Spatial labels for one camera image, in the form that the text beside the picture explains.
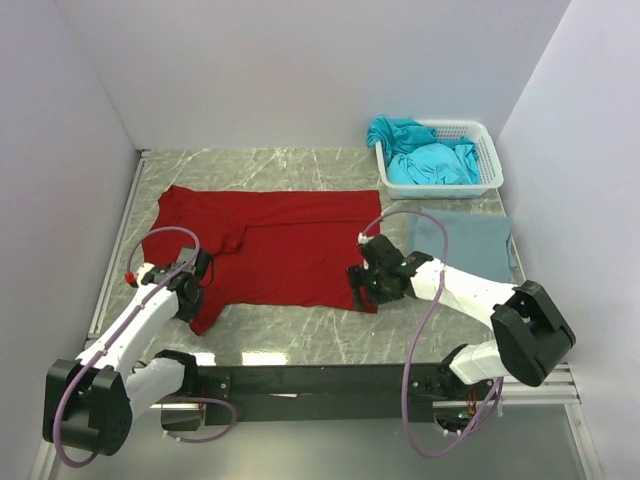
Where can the red t shirt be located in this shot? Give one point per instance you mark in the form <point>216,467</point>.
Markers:
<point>269,248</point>

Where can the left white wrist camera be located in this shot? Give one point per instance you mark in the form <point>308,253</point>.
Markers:
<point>142,276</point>

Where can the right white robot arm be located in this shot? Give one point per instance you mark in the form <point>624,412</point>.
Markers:
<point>531,336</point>

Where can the black base beam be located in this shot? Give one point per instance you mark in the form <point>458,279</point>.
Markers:
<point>289,393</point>

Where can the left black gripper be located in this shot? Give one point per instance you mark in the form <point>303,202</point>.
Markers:
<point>189,313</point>

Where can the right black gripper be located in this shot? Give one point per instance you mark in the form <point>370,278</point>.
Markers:
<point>359,277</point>

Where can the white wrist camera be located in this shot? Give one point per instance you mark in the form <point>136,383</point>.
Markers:
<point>362,238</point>
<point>142,276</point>

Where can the turquoise t shirt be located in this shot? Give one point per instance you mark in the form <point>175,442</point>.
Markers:
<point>413,155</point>

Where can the folded grey-blue t shirt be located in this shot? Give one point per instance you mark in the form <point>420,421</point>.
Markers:
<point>479,244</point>

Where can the white plastic basket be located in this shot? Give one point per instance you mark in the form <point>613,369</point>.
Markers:
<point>490,171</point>

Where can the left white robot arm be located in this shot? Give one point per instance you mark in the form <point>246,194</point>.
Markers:
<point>92,401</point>

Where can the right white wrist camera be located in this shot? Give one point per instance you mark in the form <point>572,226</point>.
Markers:
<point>362,238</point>

